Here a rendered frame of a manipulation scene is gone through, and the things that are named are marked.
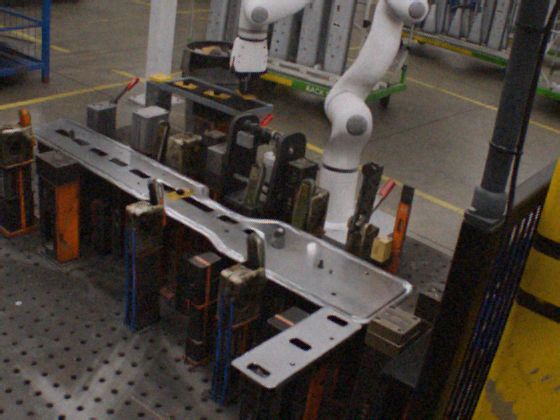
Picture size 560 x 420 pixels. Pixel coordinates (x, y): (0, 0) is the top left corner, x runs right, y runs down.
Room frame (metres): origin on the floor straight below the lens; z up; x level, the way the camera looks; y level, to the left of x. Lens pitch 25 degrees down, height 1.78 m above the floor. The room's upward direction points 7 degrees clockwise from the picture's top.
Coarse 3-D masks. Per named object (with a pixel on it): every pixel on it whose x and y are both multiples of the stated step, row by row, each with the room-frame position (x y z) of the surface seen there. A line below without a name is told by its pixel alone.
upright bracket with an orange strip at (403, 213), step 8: (408, 192) 1.41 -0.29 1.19; (400, 200) 1.42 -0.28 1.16; (408, 200) 1.41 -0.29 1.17; (400, 208) 1.42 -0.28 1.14; (408, 208) 1.41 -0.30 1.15; (400, 216) 1.42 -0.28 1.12; (408, 216) 1.41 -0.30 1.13; (400, 224) 1.42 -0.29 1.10; (408, 224) 1.42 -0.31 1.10; (392, 232) 1.42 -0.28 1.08; (400, 232) 1.41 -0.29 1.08; (400, 240) 1.41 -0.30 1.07; (392, 248) 1.42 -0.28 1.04; (400, 248) 1.41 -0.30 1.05; (392, 256) 1.42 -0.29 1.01; (400, 256) 1.41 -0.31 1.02; (392, 264) 1.42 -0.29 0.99; (392, 272) 1.41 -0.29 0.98
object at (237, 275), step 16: (224, 272) 1.21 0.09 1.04; (240, 272) 1.22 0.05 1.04; (256, 272) 1.23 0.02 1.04; (224, 288) 1.20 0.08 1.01; (240, 288) 1.19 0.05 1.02; (256, 288) 1.23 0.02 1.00; (224, 304) 1.20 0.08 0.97; (240, 304) 1.20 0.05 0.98; (256, 304) 1.23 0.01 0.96; (224, 320) 1.19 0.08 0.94; (240, 320) 1.20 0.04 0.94; (224, 336) 1.19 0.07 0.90; (240, 336) 1.22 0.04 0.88; (224, 352) 1.20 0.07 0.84; (240, 352) 1.22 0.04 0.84; (224, 368) 1.19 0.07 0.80; (224, 384) 1.18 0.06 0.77; (224, 400) 1.18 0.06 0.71
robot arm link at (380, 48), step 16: (384, 16) 2.07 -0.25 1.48; (384, 32) 2.03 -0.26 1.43; (400, 32) 2.08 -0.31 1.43; (368, 48) 2.02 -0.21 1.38; (384, 48) 2.00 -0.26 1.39; (352, 64) 2.06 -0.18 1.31; (368, 64) 2.00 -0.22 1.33; (384, 64) 2.01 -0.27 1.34; (352, 80) 2.05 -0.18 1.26; (368, 80) 2.02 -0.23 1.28
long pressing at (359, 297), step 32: (32, 128) 2.00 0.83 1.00; (64, 128) 2.03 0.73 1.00; (96, 160) 1.80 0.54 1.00; (128, 160) 1.83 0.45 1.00; (128, 192) 1.63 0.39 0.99; (192, 224) 1.49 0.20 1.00; (224, 224) 1.50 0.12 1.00; (256, 224) 1.53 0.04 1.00; (288, 224) 1.54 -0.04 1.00; (288, 256) 1.39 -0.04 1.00; (320, 256) 1.41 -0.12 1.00; (352, 256) 1.42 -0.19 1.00; (288, 288) 1.26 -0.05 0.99; (320, 288) 1.26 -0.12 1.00; (352, 288) 1.28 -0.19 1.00; (384, 288) 1.29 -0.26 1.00
